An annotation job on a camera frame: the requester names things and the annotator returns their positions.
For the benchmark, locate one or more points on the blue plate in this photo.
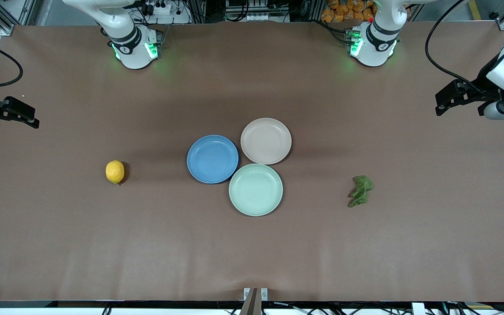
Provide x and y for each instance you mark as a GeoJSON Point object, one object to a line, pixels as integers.
{"type": "Point", "coordinates": [212, 159]}

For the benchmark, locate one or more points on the brown table cover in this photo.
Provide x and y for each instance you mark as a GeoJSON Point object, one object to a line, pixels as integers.
{"type": "Point", "coordinates": [252, 253]}

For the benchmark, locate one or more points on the yellow lemon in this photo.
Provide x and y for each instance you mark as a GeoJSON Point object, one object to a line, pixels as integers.
{"type": "Point", "coordinates": [114, 171]}

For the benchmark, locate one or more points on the beige plate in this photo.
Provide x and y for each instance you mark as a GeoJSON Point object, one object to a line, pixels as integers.
{"type": "Point", "coordinates": [266, 141]}

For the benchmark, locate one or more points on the mint green plate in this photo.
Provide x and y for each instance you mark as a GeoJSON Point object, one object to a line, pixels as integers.
{"type": "Point", "coordinates": [255, 190]}

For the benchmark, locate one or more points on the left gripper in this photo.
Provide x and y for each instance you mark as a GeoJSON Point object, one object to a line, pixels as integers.
{"type": "Point", "coordinates": [482, 87]}

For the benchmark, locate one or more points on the orange items pile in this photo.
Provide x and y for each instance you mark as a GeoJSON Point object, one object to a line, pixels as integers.
{"type": "Point", "coordinates": [344, 11]}

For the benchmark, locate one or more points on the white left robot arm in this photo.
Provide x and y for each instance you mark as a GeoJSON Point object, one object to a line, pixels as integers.
{"type": "Point", "coordinates": [376, 39]}

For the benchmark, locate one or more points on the green lettuce leaf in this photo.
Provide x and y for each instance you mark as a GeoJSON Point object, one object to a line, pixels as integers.
{"type": "Point", "coordinates": [360, 191]}

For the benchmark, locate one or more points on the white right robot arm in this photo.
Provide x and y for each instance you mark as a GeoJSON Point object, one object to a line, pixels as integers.
{"type": "Point", "coordinates": [125, 35]}

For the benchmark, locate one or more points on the small white box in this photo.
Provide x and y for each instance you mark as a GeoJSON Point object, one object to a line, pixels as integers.
{"type": "Point", "coordinates": [418, 309]}

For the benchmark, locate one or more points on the white power strip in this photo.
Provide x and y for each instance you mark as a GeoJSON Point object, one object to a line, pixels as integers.
{"type": "Point", "coordinates": [166, 8]}

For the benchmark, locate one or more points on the small metal bracket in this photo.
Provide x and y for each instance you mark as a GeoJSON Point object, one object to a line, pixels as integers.
{"type": "Point", "coordinates": [264, 294]}

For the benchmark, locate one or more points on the brown post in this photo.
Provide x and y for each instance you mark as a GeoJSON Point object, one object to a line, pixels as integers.
{"type": "Point", "coordinates": [252, 304]}

